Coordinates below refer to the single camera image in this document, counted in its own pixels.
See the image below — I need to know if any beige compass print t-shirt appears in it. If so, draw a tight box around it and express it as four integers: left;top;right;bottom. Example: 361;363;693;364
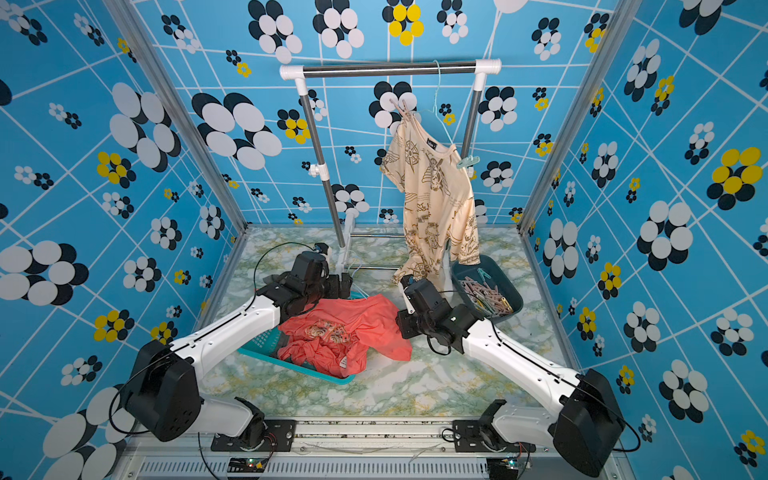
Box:
380;115;480;284

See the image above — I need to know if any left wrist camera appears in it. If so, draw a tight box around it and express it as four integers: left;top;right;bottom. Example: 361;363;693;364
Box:
313;242;331;258

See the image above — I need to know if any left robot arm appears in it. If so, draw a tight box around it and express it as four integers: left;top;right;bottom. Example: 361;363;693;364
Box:
108;250;352;450

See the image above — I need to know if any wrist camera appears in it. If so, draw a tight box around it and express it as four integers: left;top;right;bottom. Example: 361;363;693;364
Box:
313;242;331;258
398;274;416;314

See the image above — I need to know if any teal laundry basket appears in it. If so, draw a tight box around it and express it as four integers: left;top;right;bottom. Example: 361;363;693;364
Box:
238;297;369;385

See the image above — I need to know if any mint green wire hanger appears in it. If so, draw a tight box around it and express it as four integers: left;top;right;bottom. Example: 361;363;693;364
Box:
407;59;466;148

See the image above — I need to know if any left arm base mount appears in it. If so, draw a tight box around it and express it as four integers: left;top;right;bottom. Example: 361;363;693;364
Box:
210;419;297;453

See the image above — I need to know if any pile of coloured clothespins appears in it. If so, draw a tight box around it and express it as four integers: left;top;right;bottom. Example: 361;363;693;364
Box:
460;277;515;318

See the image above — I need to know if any red garment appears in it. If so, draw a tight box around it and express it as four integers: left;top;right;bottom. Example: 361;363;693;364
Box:
277;295;412;378

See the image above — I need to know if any mint green clothespin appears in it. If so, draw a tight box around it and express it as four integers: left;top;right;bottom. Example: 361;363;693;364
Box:
456;155;481;169

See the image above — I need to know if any dark grey clothespin tray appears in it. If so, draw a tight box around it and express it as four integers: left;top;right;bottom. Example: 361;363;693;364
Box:
450;254;524;323

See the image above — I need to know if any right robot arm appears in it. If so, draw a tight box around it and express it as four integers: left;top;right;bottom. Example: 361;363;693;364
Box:
397;276;627;478

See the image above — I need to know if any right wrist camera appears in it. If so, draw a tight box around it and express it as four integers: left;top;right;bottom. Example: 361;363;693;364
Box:
398;274;416;314

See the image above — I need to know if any pink clothespin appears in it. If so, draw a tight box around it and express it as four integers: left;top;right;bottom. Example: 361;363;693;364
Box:
393;98;414;119

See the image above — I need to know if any metal clothes rack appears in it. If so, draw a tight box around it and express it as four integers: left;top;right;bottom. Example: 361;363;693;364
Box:
280;59;502;290

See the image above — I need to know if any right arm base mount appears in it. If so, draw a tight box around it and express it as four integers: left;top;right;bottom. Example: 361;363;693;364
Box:
448;420;537;455

